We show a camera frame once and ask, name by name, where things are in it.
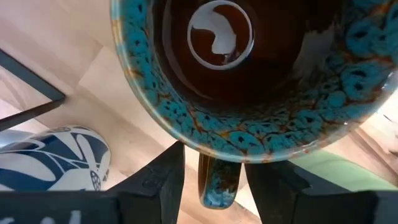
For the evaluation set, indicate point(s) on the green mug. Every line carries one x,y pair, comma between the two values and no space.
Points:
342,174

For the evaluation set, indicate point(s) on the wooden shelf with black frame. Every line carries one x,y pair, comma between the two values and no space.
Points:
31,77

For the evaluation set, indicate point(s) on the blue white patterned mug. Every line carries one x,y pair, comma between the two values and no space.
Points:
46,161

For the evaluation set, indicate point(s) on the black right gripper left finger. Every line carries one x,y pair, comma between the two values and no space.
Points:
155,186

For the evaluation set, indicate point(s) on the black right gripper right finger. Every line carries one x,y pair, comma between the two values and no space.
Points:
276,189

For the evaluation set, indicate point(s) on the teal brown speckled mug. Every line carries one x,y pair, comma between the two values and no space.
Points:
248,137

